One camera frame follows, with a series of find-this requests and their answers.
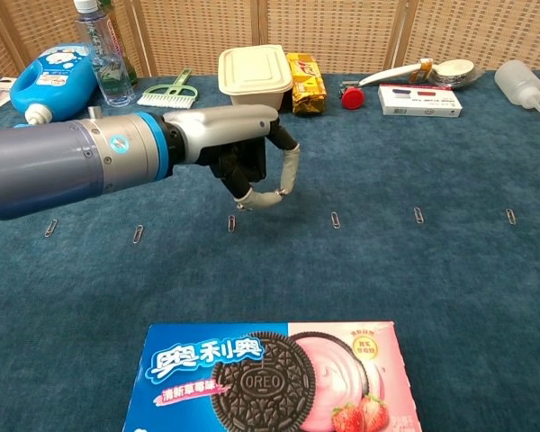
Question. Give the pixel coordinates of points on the blue detergent bottle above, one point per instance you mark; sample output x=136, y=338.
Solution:
x=54, y=85

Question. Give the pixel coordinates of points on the translucent squeeze wash bottle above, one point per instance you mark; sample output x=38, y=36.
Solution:
x=517, y=81

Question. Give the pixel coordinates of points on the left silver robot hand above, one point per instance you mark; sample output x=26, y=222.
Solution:
x=220, y=128

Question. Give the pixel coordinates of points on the blue and pink Oreo box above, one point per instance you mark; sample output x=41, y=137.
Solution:
x=261, y=382

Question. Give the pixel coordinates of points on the red emergency stop button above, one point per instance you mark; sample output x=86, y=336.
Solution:
x=353, y=97

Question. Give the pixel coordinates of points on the teal table cloth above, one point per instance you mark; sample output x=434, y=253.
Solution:
x=387, y=270

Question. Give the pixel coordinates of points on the white flat card box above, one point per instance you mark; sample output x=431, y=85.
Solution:
x=418, y=104

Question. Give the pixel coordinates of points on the woven bamboo folding screen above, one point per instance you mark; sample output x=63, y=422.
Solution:
x=333, y=31

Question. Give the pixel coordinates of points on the silver paper clip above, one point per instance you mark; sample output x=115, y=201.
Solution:
x=418, y=215
x=51, y=228
x=231, y=223
x=335, y=220
x=137, y=234
x=510, y=216

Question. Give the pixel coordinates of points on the clear plastic water bottle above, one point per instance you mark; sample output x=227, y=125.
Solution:
x=110, y=67

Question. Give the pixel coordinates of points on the beige lidded lunch box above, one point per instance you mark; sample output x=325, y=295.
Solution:
x=254, y=76

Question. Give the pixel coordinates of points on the green and white hand brush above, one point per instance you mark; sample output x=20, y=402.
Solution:
x=168, y=97

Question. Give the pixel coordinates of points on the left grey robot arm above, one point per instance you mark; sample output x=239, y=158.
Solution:
x=49, y=162

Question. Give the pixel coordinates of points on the yellow biscuit package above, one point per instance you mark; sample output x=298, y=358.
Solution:
x=308, y=85

